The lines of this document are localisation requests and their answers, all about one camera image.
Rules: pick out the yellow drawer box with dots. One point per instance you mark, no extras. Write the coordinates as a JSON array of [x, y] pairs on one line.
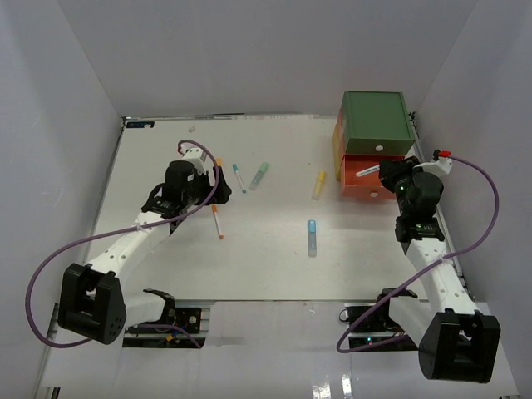
[[336, 153]]

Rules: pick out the green cap highlighter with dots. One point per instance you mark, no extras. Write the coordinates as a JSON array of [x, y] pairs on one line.
[[258, 175]]

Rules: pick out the blue label sticker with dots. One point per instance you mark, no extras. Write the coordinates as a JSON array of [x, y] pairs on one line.
[[139, 124]]

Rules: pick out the teal cap marker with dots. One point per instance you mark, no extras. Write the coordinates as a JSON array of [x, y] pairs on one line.
[[239, 178]]

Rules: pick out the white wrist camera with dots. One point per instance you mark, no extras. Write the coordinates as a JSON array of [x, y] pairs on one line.
[[197, 158], [439, 165]]

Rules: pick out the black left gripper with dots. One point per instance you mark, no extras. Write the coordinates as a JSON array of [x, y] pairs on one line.
[[222, 193]]

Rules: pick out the orange cap marker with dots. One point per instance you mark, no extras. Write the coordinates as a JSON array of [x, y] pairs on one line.
[[217, 221]]

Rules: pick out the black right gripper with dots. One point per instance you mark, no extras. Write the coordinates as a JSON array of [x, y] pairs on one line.
[[391, 170]]

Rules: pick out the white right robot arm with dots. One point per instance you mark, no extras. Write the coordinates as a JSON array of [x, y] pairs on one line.
[[455, 340]]

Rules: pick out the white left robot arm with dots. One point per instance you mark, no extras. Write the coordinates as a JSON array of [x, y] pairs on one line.
[[92, 303]]

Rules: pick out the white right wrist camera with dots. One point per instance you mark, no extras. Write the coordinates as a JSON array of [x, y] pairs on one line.
[[439, 165]]

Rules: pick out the green drawer box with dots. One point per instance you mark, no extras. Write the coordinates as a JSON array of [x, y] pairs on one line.
[[375, 123]]

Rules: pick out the blue cap highlighter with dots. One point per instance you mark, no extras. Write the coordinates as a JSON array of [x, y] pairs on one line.
[[312, 238]]

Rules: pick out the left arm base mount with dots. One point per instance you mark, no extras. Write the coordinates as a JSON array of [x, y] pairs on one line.
[[186, 328]]

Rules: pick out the yellow cap highlighter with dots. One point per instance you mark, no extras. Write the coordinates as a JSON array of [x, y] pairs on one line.
[[318, 186]]

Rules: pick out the pink cap marker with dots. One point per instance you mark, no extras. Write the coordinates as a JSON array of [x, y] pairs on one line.
[[368, 171]]

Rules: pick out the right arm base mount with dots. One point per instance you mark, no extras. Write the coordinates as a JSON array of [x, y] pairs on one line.
[[376, 328]]

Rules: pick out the orange drawer box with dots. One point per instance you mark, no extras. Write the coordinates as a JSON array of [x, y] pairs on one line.
[[368, 187]]

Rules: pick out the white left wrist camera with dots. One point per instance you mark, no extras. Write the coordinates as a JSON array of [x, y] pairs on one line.
[[197, 158]]

